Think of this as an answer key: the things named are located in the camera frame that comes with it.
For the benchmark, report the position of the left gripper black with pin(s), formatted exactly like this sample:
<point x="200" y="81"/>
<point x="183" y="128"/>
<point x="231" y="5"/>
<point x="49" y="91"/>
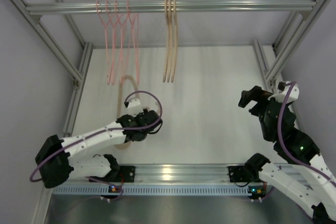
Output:
<point x="141" y="114"/>

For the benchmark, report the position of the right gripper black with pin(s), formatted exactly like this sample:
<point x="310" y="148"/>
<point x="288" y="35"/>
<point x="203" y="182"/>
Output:
<point x="255" y="94"/>

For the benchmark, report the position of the beige hanger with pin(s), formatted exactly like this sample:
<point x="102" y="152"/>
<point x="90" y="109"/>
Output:
<point x="167" y="42"/>
<point x="175" y="41"/>
<point x="171" y="43"/>
<point x="124" y="146"/>

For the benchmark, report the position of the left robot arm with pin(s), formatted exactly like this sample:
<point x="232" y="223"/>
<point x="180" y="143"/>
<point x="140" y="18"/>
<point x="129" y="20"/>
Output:
<point x="61" y="159"/>

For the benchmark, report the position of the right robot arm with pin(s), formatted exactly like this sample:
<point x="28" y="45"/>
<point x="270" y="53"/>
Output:
<point x="316" y="194"/>

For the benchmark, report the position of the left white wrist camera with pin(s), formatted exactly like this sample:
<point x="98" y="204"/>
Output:
<point x="133" y="107"/>

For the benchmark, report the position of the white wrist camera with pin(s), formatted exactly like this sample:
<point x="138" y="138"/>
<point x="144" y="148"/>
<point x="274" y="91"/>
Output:
<point x="133" y="107"/>
<point x="288" y="92"/>

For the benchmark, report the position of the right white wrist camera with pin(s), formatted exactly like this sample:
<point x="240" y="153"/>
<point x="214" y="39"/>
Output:
<point x="288" y="92"/>

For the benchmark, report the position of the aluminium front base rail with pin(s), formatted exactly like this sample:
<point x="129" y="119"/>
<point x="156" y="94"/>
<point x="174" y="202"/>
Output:
<point x="178" y="174"/>

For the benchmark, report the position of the aluminium right floor rail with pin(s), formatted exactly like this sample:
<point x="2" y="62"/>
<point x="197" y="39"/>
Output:
<point x="266" y="56"/>

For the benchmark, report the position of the aluminium floor rail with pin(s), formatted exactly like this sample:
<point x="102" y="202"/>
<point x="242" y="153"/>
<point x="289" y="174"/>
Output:
<point x="266" y="56"/>
<point x="78" y="87"/>

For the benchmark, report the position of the aluminium left floor rail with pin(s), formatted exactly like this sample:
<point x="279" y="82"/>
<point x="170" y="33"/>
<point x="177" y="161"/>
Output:
<point x="78" y="87"/>

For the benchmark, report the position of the blue slotted cable duct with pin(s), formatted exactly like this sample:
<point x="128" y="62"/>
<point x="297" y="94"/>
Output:
<point x="152" y="190"/>

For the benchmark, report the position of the aluminium top hanging rail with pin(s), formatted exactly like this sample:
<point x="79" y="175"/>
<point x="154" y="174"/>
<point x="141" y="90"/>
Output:
<point x="182" y="6"/>

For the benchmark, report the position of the aluminium right frame post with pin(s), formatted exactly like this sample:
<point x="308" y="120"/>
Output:
<point x="296" y="28"/>

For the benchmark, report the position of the aluminium frame post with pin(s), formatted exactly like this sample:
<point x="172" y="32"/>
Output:
<point x="42" y="32"/>
<point x="296" y="28"/>

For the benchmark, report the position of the aluminium left frame post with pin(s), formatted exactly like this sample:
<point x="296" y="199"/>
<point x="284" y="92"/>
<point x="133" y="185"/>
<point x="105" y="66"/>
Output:
<point x="42" y="32"/>

